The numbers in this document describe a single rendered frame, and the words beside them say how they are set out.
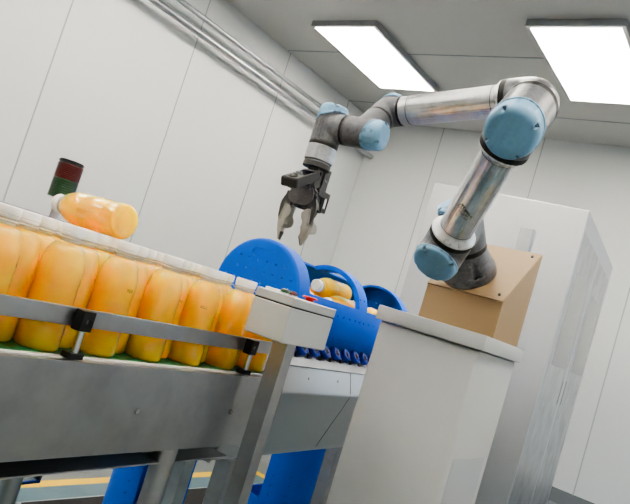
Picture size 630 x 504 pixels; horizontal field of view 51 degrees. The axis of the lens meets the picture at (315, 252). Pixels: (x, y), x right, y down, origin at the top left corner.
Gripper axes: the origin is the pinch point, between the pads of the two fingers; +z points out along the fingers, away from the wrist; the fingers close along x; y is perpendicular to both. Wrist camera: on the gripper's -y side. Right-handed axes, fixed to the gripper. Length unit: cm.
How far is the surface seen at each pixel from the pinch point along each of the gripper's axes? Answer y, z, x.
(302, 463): 128, 82, 40
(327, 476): 114, 79, 21
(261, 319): -18.6, 20.3, -11.4
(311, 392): 41, 40, 2
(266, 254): 16.0, 4.9, 15.7
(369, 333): 70, 18, 2
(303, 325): -11.7, 19.0, -17.8
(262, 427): -10.3, 42.9, -14.8
